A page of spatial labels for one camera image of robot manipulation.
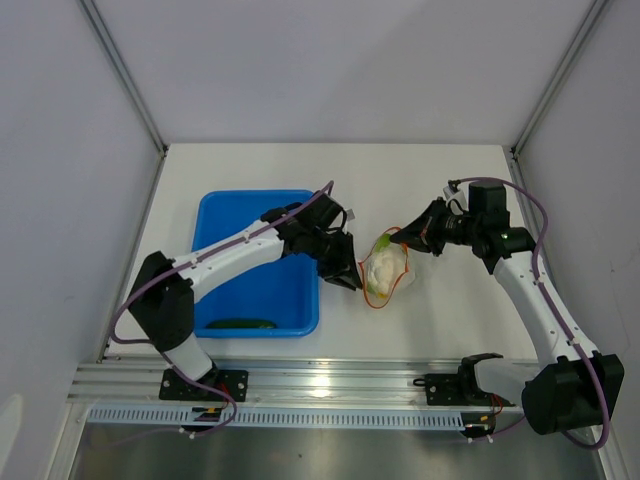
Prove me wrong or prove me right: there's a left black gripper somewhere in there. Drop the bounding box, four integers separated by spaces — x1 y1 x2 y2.
305 229 362 292

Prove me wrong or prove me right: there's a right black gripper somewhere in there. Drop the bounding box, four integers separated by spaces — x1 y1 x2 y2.
389 197 481 258

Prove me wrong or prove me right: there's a clear zip bag orange zipper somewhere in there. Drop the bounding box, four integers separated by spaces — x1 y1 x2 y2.
357 226 415 310

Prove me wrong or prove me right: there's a white cauliflower with leaves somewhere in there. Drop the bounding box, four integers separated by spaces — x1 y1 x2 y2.
364 231 408 297

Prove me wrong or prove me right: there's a dark green cucumber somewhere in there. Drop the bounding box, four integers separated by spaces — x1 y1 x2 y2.
206 319 277 329

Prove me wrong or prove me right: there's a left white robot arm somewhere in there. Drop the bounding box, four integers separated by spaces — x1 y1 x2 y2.
123 190 363 400

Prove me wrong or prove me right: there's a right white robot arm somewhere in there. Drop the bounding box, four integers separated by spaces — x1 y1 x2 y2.
390 177 624 450

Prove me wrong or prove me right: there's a blue plastic bin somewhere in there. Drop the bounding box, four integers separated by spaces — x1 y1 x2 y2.
192 190 319 338

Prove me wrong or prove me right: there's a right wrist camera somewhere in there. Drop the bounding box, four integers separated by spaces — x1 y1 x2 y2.
443 181 468 210

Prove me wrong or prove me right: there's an aluminium front rail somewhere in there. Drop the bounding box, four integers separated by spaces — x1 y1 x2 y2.
67 356 458 410

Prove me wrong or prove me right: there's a white slotted cable duct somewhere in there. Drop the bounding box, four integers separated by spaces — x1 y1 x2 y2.
87 404 465 431

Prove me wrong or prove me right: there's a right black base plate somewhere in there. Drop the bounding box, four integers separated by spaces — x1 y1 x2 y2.
412 372 522 407

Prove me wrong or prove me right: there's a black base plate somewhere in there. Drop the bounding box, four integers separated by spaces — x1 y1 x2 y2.
412 372 522 407
159 369 249 402

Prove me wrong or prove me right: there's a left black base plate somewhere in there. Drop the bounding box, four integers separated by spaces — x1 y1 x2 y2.
159 369 249 402

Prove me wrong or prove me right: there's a right aluminium frame post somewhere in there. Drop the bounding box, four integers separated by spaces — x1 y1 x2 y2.
510 0 614 162

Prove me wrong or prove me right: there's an aluminium frame post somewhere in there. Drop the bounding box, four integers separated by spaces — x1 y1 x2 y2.
510 0 614 162
77 0 168 155

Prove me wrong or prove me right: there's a left aluminium frame post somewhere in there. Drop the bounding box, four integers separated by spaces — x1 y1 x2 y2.
77 0 168 155

